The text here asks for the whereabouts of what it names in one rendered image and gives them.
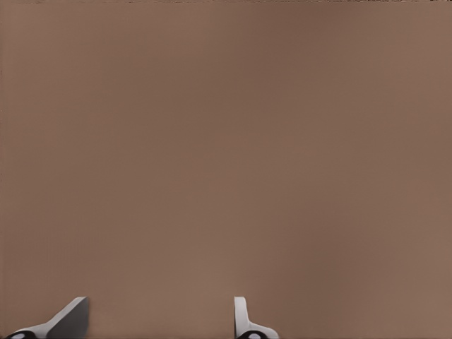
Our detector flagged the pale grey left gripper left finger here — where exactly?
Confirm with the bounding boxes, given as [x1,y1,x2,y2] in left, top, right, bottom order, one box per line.
[2,296,90,339]

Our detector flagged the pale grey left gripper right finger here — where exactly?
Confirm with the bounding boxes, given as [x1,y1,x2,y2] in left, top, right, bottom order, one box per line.
[233,296,279,339]

